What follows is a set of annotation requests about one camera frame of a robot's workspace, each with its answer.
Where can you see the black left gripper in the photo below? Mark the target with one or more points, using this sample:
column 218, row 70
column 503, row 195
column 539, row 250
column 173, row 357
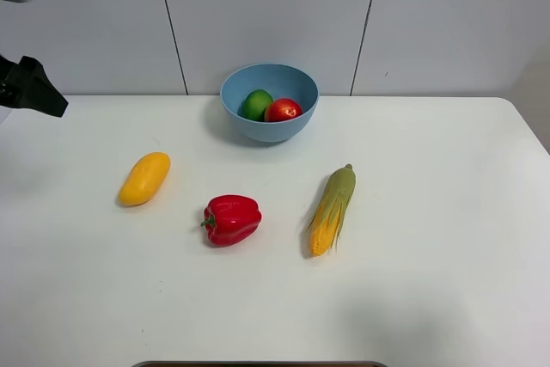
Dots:
column 25, row 85

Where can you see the red apple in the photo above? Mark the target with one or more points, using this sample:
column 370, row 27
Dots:
column 281, row 110

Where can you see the blue bowl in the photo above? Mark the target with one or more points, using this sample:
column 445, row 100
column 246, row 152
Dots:
column 280, row 81

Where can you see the red bell pepper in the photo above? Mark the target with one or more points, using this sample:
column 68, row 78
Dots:
column 229, row 219

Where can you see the green lime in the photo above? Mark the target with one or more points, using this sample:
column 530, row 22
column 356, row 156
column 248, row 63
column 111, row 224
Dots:
column 254, row 106

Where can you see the yellow mango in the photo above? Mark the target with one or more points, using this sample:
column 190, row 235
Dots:
column 144, row 180

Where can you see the corn cob with husk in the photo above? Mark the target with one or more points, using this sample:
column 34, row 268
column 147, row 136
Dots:
column 327, row 222

